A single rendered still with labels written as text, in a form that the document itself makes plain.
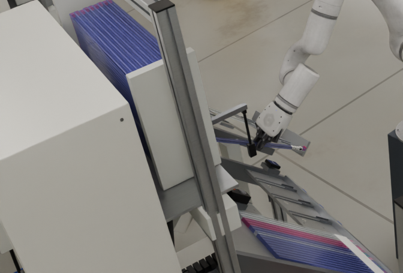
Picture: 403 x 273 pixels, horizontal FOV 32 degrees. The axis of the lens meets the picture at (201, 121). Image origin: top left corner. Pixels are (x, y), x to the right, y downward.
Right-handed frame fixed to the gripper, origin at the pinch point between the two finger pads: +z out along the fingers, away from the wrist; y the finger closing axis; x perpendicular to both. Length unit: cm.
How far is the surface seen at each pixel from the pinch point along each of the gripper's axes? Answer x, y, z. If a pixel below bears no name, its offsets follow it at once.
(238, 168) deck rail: 3.1, -3.0, 12.9
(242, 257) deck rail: -53, 55, 8
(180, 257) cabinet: -1, 1, 51
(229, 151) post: 15.1, -20.3, 14.9
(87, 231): -96, 48, 12
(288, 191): 17.3, 10.6, 10.1
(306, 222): 2.5, 32.3, 8.7
